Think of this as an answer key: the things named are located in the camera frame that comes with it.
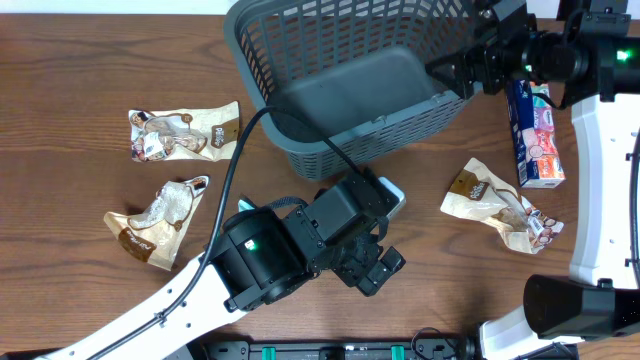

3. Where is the beige rice pouch lower left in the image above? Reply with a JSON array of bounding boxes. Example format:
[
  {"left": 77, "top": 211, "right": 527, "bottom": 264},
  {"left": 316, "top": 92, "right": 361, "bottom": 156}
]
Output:
[{"left": 103, "top": 175, "right": 210, "bottom": 271}]

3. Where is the multicolour tissue pack box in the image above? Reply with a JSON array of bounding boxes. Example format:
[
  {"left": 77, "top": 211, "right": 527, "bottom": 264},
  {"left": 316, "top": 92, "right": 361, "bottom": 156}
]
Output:
[{"left": 505, "top": 80, "right": 566, "bottom": 189}]

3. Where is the teal white snack packet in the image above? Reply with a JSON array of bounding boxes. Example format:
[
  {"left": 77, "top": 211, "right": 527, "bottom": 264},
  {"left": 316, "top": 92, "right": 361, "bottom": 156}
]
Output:
[{"left": 238, "top": 197, "right": 256, "bottom": 212}]

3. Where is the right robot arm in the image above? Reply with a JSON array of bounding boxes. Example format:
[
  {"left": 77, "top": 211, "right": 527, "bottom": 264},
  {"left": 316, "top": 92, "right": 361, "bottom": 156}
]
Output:
[{"left": 426, "top": 0, "right": 639, "bottom": 359}]

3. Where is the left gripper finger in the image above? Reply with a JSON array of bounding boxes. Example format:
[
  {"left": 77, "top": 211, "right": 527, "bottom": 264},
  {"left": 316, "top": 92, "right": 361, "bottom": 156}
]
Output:
[
  {"left": 330, "top": 234, "right": 383, "bottom": 287},
  {"left": 356, "top": 247, "right": 406, "bottom": 297}
]

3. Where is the beige grain pouch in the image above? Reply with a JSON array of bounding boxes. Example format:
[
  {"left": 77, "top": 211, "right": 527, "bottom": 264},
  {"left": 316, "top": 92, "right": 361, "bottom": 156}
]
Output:
[
  {"left": 440, "top": 158, "right": 564, "bottom": 255},
  {"left": 128, "top": 101, "right": 240, "bottom": 162}
]

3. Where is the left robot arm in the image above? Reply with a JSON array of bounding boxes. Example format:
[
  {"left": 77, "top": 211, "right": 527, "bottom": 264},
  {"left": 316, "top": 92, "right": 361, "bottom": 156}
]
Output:
[{"left": 48, "top": 169, "right": 406, "bottom": 359}]

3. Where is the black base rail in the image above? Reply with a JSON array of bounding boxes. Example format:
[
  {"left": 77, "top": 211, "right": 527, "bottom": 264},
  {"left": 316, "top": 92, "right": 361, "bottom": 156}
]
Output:
[{"left": 203, "top": 337, "right": 481, "bottom": 360}]

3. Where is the dark grey plastic basket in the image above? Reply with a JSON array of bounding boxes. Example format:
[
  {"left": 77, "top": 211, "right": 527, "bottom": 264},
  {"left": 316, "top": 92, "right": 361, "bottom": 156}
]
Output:
[{"left": 224, "top": 0, "right": 478, "bottom": 181}]

